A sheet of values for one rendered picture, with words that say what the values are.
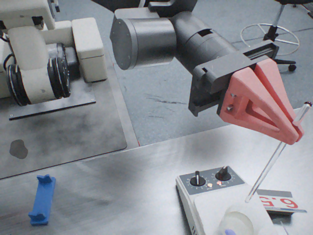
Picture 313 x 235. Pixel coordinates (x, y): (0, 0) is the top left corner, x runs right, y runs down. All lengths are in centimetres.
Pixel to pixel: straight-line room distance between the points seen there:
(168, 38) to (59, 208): 44
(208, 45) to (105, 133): 93
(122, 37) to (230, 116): 15
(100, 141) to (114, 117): 14
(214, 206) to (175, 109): 131
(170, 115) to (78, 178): 117
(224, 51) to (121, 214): 41
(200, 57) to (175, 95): 156
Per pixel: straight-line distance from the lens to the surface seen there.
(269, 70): 28
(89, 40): 135
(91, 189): 62
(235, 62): 27
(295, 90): 216
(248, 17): 289
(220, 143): 69
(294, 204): 64
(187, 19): 35
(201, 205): 50
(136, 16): 33
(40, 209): 62
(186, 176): 58
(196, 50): 31
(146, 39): 29
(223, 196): 52
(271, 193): 65
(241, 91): 26
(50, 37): 153
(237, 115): 29
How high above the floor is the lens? 129
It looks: 48 degrees down
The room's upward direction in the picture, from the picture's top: 1 degrees clockwise
